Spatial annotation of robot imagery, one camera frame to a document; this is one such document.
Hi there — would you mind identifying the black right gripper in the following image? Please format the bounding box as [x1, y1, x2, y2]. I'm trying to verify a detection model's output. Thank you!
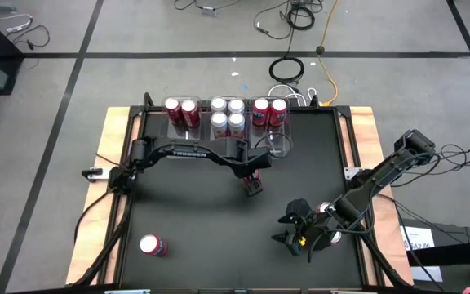
[271, 198, 340, 256]

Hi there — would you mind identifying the black box white label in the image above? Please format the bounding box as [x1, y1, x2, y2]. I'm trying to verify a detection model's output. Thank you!
[400, 219, 470, 283]

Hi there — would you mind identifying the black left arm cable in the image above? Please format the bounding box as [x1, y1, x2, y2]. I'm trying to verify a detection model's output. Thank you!
[73, 153, 138, 246]

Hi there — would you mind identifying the yellow hanging cable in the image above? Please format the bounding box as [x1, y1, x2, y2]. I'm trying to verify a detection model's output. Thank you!
[318, 0, 339, 106]

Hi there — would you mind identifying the black cable grey adapter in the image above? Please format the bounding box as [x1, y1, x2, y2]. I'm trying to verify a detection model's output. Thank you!
[173, 0, 244, 17]

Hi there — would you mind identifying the clear plastic bin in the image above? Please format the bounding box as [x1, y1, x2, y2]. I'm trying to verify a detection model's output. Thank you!
[249, 96, 294, 159]
[161, 95, 203, 142]
[208, 95, 248, 142]

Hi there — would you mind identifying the thin black floor cable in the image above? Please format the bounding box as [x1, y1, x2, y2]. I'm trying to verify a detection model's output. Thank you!
[253, 0, 293, 41]
[6, 24, 51, 51]

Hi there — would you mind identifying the Spindrift raspberry lime can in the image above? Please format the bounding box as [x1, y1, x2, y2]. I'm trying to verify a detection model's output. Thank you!
[242, 170, 264, 195]
[227, 112, 247, 139]
[210, 96, 228, 114]
[227, 97, 246, 114]
[210, 111, 229, 138]

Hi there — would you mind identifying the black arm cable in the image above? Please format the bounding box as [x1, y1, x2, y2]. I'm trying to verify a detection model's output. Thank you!
[73, 153, 138, 246]
[389, 142, 470, 189]

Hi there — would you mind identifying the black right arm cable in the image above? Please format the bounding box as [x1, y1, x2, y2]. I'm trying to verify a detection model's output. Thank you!
[389, 142, 470, 189]

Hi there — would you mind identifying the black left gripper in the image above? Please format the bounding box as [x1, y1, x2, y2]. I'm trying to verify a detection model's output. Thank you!
[237, 157, 272, 198]

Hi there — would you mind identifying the black coiled floor cable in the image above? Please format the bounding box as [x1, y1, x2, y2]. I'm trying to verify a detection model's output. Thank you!
[286, 6, 316, 32]
[268, 56, 305, 85]

